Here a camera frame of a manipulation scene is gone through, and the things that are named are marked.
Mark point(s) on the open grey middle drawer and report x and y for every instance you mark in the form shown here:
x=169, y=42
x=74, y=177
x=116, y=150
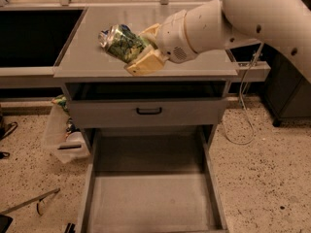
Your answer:
x=151, y=182

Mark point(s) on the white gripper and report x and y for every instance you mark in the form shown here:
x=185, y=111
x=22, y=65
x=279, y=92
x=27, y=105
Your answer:
x=174, y=39

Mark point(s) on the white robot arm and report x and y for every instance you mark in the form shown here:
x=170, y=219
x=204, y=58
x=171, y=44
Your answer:
x=284, y=25

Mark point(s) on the black drawer handle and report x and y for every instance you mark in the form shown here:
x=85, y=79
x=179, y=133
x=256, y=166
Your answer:
x=149, y=112

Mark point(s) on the grey metal rod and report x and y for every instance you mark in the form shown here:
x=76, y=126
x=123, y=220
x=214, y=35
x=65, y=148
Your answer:
x=30, y=201

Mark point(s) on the dark cabinet at right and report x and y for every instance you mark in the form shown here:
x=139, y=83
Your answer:
x=286, y=92

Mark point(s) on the grey drawer cabinet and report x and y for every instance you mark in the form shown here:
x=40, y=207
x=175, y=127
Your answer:
x=86, y=62

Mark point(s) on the crushed green can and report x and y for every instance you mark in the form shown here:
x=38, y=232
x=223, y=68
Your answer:
x=121, y=43

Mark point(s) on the grey top drawer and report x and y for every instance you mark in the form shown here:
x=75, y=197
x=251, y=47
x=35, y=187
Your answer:
x=147, y=104

